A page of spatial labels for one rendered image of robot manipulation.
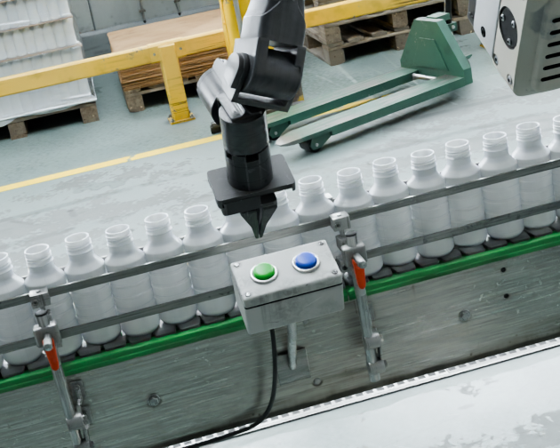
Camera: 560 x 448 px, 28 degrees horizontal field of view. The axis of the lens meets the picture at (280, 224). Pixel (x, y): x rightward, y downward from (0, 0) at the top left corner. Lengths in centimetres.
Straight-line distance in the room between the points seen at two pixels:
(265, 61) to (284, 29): 4
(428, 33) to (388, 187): 454
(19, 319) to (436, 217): 64
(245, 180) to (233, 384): 44
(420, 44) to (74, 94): 216
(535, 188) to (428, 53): 449
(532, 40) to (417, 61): 542
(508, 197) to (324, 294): 38
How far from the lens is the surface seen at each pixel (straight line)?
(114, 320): 166
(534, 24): 91
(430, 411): 326
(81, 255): 164
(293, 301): 152
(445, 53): 614
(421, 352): 178
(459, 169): 173
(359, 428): 323
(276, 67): 131
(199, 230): 164
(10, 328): 167
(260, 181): 138
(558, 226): 182
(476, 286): 177
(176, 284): 166
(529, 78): 95
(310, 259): 152
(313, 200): 167
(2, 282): 165
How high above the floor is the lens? 172
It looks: 21 degrees down
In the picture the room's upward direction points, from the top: 11 degrees counter-clockwise
